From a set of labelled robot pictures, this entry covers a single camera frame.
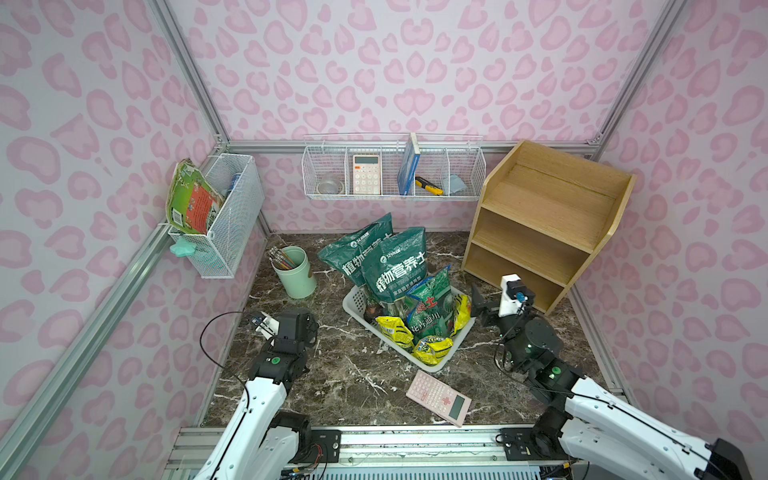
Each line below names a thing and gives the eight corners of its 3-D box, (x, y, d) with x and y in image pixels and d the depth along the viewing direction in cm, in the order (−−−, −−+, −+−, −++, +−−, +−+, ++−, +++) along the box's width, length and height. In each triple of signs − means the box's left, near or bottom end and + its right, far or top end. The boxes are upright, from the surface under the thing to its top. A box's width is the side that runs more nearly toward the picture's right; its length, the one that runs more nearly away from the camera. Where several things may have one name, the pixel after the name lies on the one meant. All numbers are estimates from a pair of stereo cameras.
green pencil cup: (286, 298, 103) (269, 268, 90) (292, 276, 110) (277, 244, 96) (314, 298, 103) (302, 267, 90) (319, 276, 109) (308, 244, 96)
